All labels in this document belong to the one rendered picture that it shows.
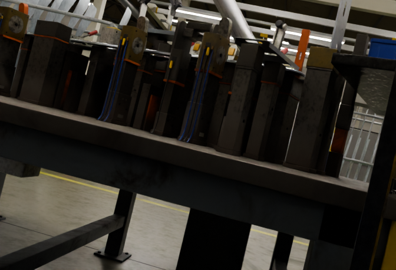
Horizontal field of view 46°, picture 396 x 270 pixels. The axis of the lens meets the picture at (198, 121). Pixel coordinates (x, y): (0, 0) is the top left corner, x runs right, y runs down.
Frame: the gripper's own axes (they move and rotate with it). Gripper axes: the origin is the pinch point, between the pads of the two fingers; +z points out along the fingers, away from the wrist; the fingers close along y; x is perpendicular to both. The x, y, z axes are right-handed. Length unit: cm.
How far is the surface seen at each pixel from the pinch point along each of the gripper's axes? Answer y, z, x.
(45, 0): 373, -82, -260
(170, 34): 9.7, -1.5, -26.7
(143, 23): -6.8, 5.8, 15.3
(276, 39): -45.7, -1.7, -15.2
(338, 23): -73, -4, 5
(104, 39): 34.2, 7.9, -11.7
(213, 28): -18.6, -2.9, -14.1
